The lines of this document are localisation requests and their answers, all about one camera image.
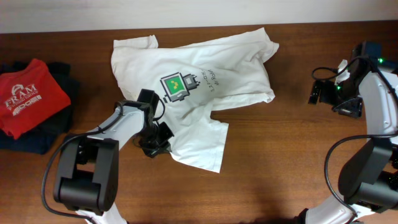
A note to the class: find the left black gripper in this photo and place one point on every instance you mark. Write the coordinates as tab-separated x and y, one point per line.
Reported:
158	143

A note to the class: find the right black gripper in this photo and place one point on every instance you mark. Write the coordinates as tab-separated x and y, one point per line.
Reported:
325	93

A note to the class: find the white t-shirt with robot print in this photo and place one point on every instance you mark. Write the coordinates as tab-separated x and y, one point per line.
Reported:
193	81

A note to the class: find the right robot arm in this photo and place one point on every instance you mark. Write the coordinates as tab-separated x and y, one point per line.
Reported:
366	84

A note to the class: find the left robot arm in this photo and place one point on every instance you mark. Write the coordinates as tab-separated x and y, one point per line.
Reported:
86	181

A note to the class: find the dark navy folded garment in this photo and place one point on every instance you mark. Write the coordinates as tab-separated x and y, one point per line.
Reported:
40	139

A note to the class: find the red folded printed t-shirt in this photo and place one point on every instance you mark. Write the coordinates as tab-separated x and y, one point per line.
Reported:
28	98

